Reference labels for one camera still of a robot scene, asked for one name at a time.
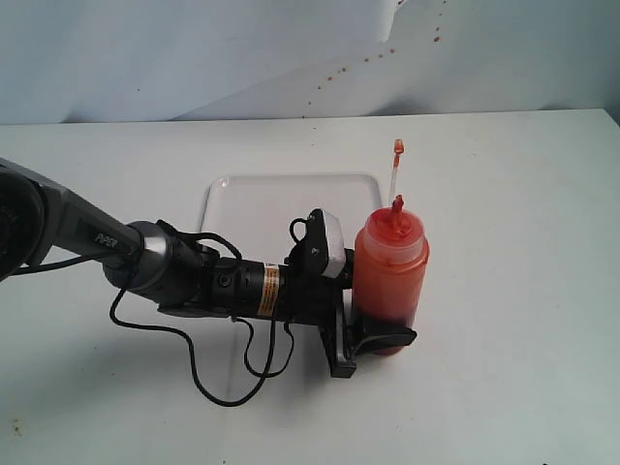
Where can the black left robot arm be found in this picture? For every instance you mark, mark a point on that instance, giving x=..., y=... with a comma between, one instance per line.
x=185, y=274

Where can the white rectangular plastic tray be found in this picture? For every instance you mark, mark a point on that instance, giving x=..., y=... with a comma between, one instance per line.
x=241, y=206

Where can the red sauce squeeze bottle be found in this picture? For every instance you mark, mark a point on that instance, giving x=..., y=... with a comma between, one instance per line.
x=391, y=255

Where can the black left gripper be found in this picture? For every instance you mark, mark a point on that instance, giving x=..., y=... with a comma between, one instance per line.
x=318, y=301

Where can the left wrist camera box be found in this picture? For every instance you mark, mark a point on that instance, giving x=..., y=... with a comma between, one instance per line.
x=319, y=248

